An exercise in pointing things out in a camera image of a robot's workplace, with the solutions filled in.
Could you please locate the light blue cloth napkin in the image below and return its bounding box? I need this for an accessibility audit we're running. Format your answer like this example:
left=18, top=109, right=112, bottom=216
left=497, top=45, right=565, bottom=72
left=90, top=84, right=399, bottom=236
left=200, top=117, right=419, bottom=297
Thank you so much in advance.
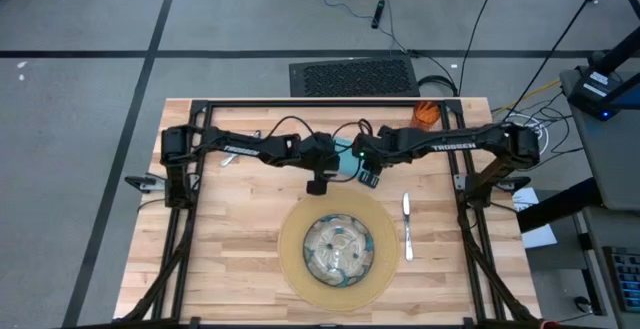
left=332, top=137, right=365, bottom=181

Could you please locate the orange faceted plastic cup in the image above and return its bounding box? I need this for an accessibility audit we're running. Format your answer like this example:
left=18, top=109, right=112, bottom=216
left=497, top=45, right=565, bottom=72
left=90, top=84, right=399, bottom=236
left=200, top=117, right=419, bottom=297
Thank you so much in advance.
left=412, top=100, right=442, bottom=131

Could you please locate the silver knife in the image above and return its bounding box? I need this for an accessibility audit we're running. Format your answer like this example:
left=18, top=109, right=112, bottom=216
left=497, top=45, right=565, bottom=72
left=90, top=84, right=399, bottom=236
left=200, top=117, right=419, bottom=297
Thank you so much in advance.
left=402, top=191, right=415, bottom=263

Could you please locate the silver spoon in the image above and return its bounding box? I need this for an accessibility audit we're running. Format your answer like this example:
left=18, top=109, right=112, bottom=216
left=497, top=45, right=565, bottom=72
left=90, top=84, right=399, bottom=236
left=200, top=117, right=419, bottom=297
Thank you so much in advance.
left=220, top=129, right=262, bottom=168

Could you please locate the patterned ceramic plate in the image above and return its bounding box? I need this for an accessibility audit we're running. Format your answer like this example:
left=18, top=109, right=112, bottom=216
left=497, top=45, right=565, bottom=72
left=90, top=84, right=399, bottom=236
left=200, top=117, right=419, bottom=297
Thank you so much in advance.
left=302, top=213, right=376, bottom=288

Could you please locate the round woven straw placemat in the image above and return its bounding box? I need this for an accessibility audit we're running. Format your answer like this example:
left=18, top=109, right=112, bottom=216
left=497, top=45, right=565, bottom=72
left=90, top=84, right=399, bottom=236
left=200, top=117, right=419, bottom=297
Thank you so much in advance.
left=277, top=188, right=401, bottom=313

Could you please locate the black perforated floor panel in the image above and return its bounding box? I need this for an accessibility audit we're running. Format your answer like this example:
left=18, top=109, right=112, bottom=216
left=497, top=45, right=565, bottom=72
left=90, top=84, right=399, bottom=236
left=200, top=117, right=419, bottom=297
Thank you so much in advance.
left=288, top=56, right=421, bottom=98

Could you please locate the black power strip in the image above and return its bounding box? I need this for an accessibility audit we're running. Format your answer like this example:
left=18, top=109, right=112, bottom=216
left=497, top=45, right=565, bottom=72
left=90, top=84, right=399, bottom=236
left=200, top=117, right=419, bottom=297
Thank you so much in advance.
left=370, top=0, right=386, bottom=30

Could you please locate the white paper sheet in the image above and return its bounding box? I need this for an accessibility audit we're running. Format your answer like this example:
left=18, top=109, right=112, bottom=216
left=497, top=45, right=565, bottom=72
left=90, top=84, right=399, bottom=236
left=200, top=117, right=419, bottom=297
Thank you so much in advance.
left=510, top=187, right=559, bottom=250

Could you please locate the black stand beam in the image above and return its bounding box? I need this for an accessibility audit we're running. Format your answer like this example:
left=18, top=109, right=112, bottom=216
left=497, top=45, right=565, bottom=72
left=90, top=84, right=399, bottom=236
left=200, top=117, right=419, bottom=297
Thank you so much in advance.
left=587, top=26, right=640, bottom=78
left=517, top=176, right=604, bottom=234

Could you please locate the black device blue light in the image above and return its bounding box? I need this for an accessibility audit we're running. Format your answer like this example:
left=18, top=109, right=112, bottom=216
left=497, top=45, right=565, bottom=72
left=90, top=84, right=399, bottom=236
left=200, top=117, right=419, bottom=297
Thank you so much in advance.
left=567, top=66, right=629, bottom=121

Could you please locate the grey desk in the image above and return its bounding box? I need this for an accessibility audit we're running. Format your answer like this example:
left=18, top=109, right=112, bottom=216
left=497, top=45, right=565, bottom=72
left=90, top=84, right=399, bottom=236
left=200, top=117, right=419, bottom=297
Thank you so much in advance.
left=558, top=66, right=640, bottom=213

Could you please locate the black computer mouse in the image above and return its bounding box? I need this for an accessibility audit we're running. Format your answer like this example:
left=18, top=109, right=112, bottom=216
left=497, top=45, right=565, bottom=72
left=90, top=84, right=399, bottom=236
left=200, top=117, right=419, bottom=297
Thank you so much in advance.
left=573, top=295, right=595, bottom=315

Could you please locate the dark keyboard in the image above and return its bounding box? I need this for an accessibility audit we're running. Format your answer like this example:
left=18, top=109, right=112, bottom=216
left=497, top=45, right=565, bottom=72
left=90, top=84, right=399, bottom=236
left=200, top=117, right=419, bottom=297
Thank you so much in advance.
left=602, top=245, right=640, bottom=315

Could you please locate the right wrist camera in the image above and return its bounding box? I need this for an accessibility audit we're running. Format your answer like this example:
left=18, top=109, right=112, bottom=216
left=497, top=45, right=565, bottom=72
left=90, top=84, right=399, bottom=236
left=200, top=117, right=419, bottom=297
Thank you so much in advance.
left=357, top=162, right=384, bottom=190

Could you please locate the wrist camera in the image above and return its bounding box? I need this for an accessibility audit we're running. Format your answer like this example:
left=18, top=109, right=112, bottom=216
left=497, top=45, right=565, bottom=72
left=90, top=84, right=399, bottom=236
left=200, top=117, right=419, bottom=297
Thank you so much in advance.
left=357, top=162, right=384, bottom=190
left=305, top=169, right=337, bottom=196

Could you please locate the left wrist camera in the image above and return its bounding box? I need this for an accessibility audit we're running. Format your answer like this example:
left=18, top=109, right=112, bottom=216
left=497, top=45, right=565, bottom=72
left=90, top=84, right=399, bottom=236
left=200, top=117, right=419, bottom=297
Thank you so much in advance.
left=305, top=169, right=337, bottom=196

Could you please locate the long black floor cable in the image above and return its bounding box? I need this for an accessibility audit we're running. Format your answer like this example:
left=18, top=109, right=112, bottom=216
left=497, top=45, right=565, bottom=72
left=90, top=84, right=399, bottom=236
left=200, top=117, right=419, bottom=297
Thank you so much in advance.
left=494, top=0, right=614, bottom=130
left=457, top=0, right=501, bottom=95

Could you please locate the white cable coil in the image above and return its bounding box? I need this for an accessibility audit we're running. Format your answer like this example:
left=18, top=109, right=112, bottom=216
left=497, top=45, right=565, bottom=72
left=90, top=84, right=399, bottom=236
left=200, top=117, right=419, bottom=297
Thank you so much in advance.
left=498, top=112, right=550, bottom=155

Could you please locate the yellow cable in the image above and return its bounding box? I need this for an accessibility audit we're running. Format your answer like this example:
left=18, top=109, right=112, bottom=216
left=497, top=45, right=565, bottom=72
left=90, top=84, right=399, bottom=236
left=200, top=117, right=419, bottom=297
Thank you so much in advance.
left=492, top=78, right=562, bottom=116

